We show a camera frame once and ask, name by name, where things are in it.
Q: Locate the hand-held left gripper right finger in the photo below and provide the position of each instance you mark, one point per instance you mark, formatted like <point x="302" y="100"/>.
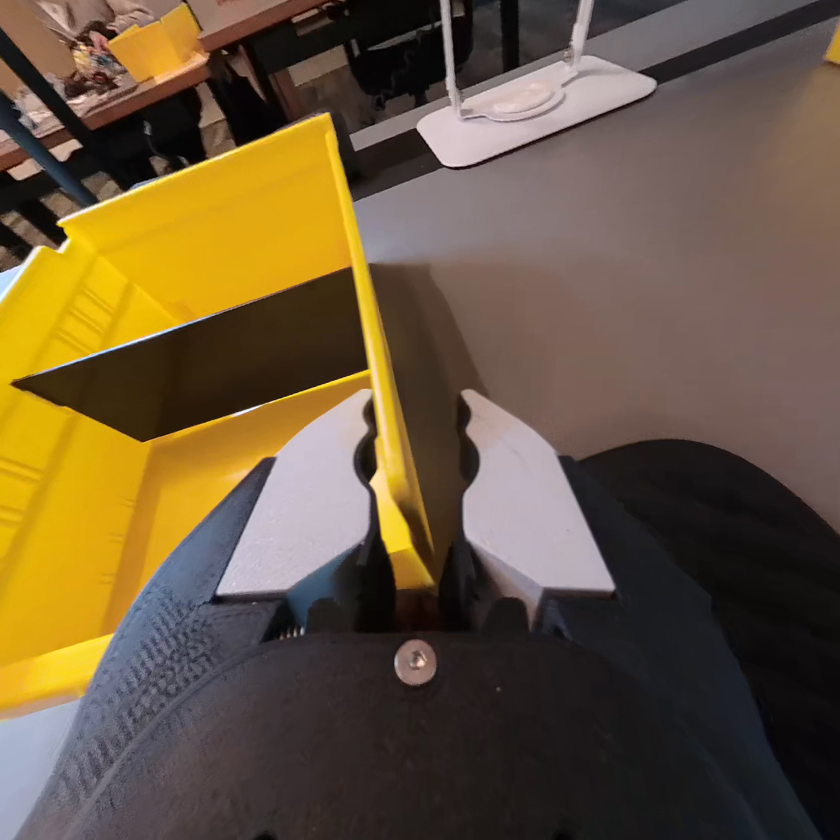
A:
<point x="538" y="518"/>

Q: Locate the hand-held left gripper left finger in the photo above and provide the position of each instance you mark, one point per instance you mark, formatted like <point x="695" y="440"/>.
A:
<point x="295" y="518"/>

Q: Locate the yellow divided plastic bin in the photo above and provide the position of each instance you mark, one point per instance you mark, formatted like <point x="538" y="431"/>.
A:
<point x="197" y="216"/>

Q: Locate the white board stand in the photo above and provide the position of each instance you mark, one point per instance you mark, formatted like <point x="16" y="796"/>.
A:
<point x="590" y="98"/>

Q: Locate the black light stand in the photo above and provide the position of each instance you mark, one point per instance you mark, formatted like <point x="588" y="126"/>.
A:
<point x="39" y="154"/>

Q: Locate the brown workbench with black legs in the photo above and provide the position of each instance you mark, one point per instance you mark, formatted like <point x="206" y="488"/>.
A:
<point x="131" y="98"/>

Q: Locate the small yellow plastic bin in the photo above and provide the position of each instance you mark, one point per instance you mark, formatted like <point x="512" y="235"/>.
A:
<point x="157" y="46"/>

